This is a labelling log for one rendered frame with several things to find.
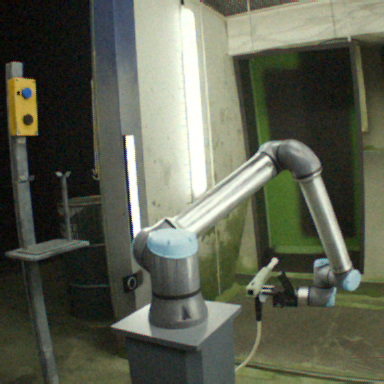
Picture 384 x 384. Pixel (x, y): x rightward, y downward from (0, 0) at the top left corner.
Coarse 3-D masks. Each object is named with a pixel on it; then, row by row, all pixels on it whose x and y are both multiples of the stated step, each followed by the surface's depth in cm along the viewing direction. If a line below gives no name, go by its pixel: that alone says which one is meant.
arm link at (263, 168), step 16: (272, 144) 148; (256, 160) 145; (272, 160) 144; (240, 176) 141; (256, 176) 142; (272, 176) 146; (208, 192) 141; (224, 192) 138; (240, 192) 139; (192, 208) 136; (208, 208) 136; (224, 208) 137; (160, 224) 133; (176, 224) 131; (192, 224) 133; (208, 224) 136; (144, 240) 127
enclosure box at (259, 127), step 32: (256, 64) 218; (288, 64) 210; (320, 64) 203; (352, 64) 166; (256, 96) 224; (288, 96) 216; (320, 96) 209; (352, 96) 201; (256, 128) 222; (288, 128) 222; (320, 128) 214; (352, 128) 207; (320, 160) 220; (352, 160) 212; (256, 192) 218; (288, 192) 234; (352, 192) 217; (256, 224) 211; (288, 224) 240; (352, 224) 223; (288, 256) 230; (320, 256) 223; (352, 256) 215
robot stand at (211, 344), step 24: (144, 312) 124; (216, 312) 121; (144, 336) 108; (168, 336) 106; (192, 336) 105; (216, 336) 111; (144, 360) 110; (168, 360) 106; (192, 360) 103; (216, 360) 111
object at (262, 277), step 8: (272, 264) 200; (264, 272) 185; (256, 280) 174; (264, 280) 179; (248, 288) 166; (256, 288) 166; (248, 296) 167; (256, 296) 176; (256, 304) 176; (256, 312) 177; (256, 320) 178
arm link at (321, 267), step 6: (318, 264) 161; (324, 264) 160; (318, 270) 162; (324, 270) 159; (318, 276) 162; (324, 276) 158; (318, 282) 162; (324, 282) 160; (324, 288) 160; (330, 288) 161
